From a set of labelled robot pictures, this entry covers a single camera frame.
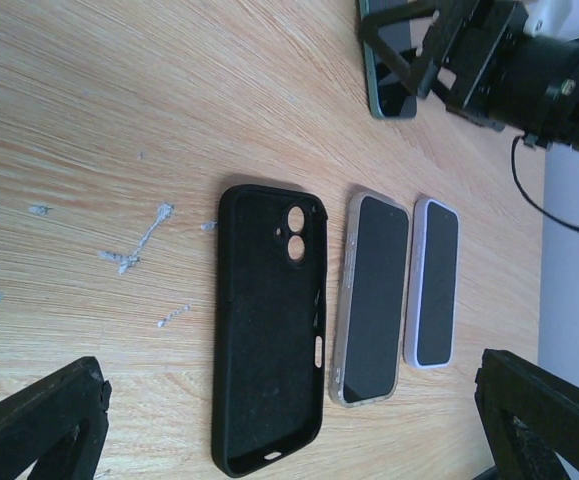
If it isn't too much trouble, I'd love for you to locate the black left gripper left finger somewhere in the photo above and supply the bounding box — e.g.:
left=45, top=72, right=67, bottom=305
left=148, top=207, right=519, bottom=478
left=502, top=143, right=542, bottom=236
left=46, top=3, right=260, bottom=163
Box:
left=0, top=356, right=111, bottom=479

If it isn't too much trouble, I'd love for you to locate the white-edged black phone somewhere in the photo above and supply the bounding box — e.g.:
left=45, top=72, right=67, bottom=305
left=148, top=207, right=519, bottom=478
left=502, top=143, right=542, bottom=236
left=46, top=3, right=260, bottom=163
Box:
left=341, top=193, right=410, bottom=405

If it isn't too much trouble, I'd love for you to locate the green-edged black phone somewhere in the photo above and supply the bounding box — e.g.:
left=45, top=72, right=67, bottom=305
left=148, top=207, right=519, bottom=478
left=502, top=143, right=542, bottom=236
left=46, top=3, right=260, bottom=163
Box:
left=363, top=23, right=417, bottom=120

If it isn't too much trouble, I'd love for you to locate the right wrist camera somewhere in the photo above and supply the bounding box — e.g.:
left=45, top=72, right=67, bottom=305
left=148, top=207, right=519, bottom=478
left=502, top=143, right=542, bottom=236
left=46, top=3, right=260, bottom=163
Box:
left=523, top=0, right=573, bottom=38

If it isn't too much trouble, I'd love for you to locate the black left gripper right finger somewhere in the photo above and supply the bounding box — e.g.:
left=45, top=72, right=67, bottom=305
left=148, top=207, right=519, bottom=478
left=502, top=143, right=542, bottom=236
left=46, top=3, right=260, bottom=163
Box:
left=475, top=349, right=579, bottom=479

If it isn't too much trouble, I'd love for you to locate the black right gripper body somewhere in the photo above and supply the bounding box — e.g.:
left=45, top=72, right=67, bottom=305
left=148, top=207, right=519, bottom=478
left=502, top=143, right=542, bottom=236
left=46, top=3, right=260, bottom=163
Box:
left=418, top=1, right=579, bottom=151

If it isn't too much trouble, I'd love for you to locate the black phone case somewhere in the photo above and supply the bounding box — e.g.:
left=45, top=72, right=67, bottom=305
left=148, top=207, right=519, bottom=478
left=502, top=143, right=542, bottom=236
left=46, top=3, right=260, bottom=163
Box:
left=211, top=184, right=328, bottom=478

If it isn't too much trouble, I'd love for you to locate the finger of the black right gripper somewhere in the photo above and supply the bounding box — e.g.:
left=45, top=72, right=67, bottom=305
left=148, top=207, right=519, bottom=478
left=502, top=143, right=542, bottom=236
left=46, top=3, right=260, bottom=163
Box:
left=358, top=1, right=439, bottom=98

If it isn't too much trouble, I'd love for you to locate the clear magsafe phone case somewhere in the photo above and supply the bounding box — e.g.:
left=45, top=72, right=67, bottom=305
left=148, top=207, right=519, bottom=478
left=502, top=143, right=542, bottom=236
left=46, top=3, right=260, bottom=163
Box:
left=329, top=188, right=411, bottom=408

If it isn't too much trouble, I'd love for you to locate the lavender phone case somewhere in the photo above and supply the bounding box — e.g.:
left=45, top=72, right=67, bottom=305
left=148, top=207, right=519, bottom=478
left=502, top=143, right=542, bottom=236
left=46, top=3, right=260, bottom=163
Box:
left=404, top=196, right=459, bottom=369

